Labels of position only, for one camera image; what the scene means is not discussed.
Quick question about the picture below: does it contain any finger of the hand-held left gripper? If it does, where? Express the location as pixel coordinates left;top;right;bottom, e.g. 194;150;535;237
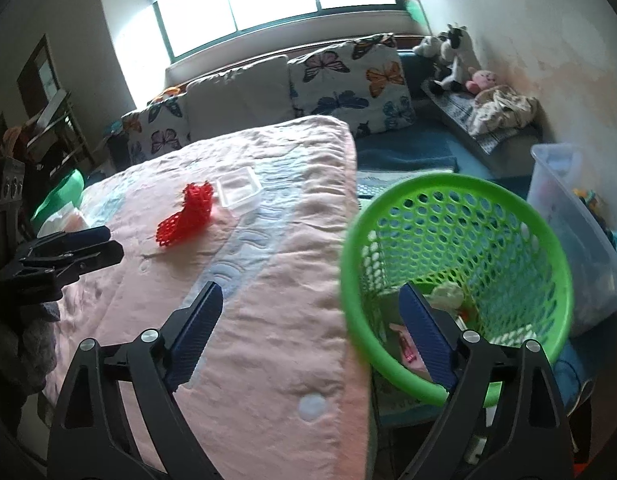
17;239;126;288
23;225;112;258

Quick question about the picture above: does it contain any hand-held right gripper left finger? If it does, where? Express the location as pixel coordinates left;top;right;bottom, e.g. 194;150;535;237
47;281;224;480

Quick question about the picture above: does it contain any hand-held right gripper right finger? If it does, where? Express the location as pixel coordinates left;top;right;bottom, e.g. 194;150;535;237
392;282;575;480

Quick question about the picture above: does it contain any white tissue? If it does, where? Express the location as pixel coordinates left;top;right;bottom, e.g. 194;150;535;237
429;282;466;311

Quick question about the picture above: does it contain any green plastic basket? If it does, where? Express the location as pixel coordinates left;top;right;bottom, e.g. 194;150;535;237
339;173;575;408

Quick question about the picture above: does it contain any white tissue packet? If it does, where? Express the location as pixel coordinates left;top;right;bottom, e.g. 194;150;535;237
37;207;90;239

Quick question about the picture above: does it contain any pink wrapper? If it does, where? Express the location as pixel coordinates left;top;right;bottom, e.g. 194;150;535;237
388;322;424;367

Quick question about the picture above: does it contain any green plastic stool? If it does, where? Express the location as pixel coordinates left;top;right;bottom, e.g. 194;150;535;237
30;167;88;222

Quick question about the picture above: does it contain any pink quilted blanket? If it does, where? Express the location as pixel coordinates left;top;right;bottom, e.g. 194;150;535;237
38;115;373;480

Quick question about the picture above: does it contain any red mesh net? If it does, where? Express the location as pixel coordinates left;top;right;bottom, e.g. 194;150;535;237
156;182;215;248

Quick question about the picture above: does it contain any small butterfly print pillow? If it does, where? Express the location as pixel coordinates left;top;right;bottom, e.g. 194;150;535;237
121;95;192;166

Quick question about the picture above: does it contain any wooden shelf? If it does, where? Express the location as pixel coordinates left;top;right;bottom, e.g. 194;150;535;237
16;34;96;173

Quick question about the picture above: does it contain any square clear plastic container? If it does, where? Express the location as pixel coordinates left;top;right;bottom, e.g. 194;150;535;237
215;166;264;210

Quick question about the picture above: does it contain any clear plastic storage bin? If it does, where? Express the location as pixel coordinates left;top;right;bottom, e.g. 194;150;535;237
527;142;617;338

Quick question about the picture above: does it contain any blue rug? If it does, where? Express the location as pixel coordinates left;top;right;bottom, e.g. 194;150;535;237
355;124;460;177

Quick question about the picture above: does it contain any striped grey mat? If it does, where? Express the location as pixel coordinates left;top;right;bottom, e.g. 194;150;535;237
421;77;544;157

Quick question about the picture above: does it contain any beige sofa cushion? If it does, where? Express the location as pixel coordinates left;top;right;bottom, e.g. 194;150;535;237
185;55;295;144

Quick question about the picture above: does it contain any crumpled beige cloth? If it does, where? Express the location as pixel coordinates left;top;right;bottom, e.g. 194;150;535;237
469;87;540;136

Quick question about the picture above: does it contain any pink plush toy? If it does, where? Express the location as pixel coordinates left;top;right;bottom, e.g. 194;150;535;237
465;67;499;95

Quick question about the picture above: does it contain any large butterfly print pillow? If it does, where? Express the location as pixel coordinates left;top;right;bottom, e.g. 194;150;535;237
287;33;418;137

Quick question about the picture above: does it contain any black white cow plush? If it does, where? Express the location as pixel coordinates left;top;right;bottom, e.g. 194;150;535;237
431;23;475;96

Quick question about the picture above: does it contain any grey white plush toy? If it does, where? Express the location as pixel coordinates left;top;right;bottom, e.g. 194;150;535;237
412;35;443;58

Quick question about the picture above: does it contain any window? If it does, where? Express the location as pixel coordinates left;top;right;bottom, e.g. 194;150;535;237
142;0;410;63

